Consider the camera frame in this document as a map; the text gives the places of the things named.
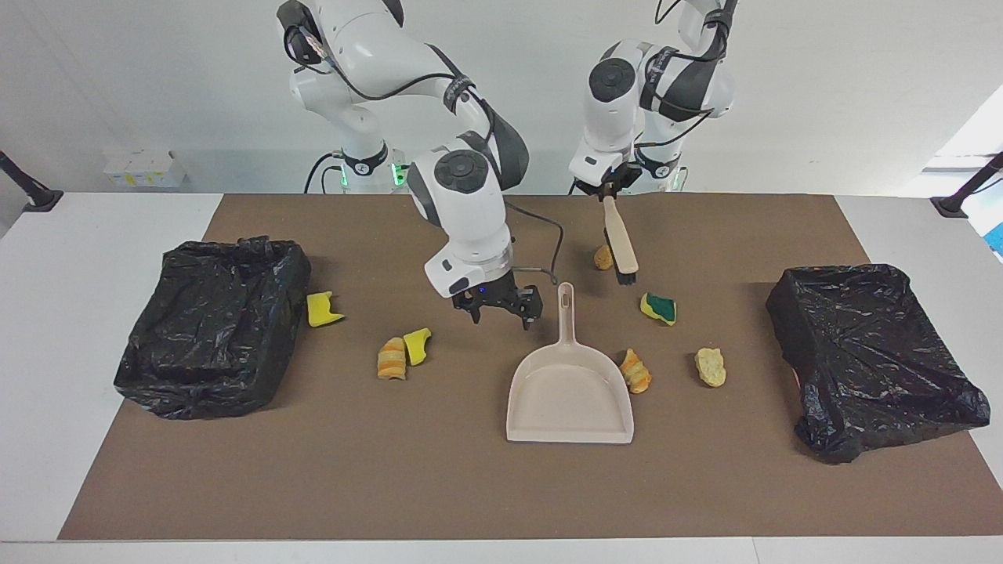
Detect beige hand brush black bristles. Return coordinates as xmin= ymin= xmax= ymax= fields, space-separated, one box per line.
xmin=601 ymin=194 xmax=639 ymax=286

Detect beige plastic dustpan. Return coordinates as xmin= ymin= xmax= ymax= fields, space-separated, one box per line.
xmin=506 ymin=282 xmax=635 ymax=445

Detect torn orange croissant piece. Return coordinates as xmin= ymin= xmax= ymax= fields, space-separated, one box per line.
xmin=619 ymin=349 xmax=652 ymax=394

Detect green and yellow sponge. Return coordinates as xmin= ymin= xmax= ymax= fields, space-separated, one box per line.
xmin=640 ymin=292 xmax=677 ymax=327

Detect pale bread chunk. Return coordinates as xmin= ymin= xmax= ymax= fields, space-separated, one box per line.
xmin=694 ymin=348 xmax=727 ymax=388

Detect open black bag-lined bin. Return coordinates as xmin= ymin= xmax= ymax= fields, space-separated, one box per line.
xmin=114 ymin=235 xmax=312 ymax=421

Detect black bag-covered bin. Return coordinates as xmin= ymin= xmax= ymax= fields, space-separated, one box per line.
xmin=766 ymin=263 xmax=991 ymax=465

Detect small curved yellow sponge piece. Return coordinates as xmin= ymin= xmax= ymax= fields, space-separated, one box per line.
xmin=404 ymin=327 xmax=433 ymax=367

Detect striped croissant bread piece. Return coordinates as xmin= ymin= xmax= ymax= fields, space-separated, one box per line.
xmin=377 ymin=337 xmax=407 ymax=381

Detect notched yellow sponge piece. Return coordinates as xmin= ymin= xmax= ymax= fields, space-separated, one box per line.
xmin=306 ymin=291 xmax=346 ymax=328

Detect brown table mat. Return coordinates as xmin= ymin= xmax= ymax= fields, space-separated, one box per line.
xmin=59 ymin=193 xmax=1003 ymax=541

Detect black stand foot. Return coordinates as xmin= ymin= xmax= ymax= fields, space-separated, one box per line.
xmin=931 ymin=151 xmax=1003 ymax=219
xmin=0 ymin=149 xmax=63 ymax=212

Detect white box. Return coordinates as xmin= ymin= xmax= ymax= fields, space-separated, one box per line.
xmin=103 ymin=150 xmax=187 ymax=189

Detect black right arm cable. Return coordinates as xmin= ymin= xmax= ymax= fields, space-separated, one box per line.
xmin=284 ymin=23 xmax=567 ymax=287

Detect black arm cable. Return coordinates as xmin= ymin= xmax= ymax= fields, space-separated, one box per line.
xmin=654 ymin=0 xmax=737 ymax=150
xmin=284 ymin=23 xmax=567 ymax=287

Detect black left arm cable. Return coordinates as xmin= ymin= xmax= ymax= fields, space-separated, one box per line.
xmin=654 ymin=0 xmax=737 ymax=150

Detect black right base cable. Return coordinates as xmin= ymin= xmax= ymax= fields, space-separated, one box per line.
xmin=304 ymin=153 xmax=346 ymax=195

